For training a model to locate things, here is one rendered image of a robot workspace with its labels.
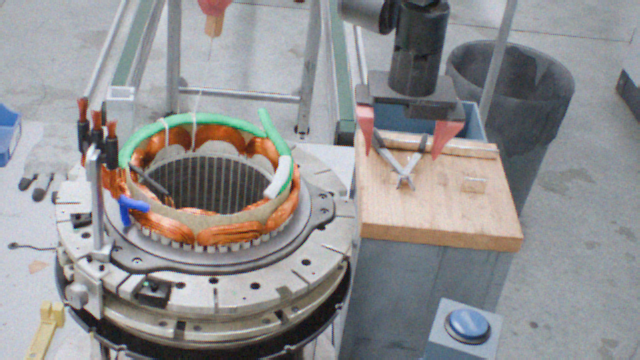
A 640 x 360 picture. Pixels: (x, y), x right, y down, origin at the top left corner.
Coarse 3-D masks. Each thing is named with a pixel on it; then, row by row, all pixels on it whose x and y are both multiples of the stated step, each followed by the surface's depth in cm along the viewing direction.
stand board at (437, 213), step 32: (384, 160) 105; (448, 160) 107; (480, 160) 108; (384, 192) 100; (416, 192) 100; (448, 192) 101; (384, 224) 95; (416, 224) 95; (448, 224) 96; (480, 224) 97; (512, 224) 97
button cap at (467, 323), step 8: (456, 312) 87; (464, 312) 87; (472, 312) 87; (456, 320) 86; (464, 320) 86; (472, 320) 86; (480, 320) 86; (456, 328) 85; (464, 328) 85; (472, 328) 85; (480, 328) 86; (464, 336) 85; (472, 336) 85; (480, 336) 85
